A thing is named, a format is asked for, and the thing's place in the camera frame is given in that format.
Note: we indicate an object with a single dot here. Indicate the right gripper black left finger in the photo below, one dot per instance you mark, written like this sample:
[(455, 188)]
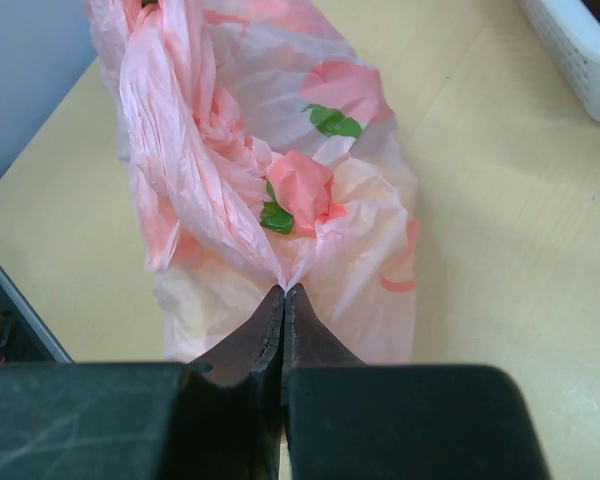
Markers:
[(216, 417)]

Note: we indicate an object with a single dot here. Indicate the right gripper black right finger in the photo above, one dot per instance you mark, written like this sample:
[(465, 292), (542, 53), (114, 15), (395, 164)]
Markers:
[(350, 420)]

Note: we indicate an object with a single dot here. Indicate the pink plastic bag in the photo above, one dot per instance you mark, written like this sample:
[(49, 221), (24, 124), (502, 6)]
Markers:
[(261, 152)]

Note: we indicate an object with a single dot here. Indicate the white plastic basket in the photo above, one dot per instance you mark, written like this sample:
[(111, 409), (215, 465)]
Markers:
[(570, 30)]

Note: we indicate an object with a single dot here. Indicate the aluminium front rail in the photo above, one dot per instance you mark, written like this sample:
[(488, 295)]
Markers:
[(33, 325)]

